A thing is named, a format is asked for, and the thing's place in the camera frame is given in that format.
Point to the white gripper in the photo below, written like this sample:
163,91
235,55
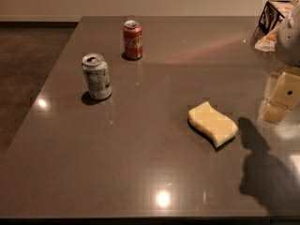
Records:
290,42

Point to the red coke can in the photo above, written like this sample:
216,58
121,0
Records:
133,40

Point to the white green soda can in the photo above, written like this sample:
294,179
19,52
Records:
96,73

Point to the yellow wavy sponge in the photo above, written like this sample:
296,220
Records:
218,127

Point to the black wire basket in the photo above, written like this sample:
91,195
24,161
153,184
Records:
274,12

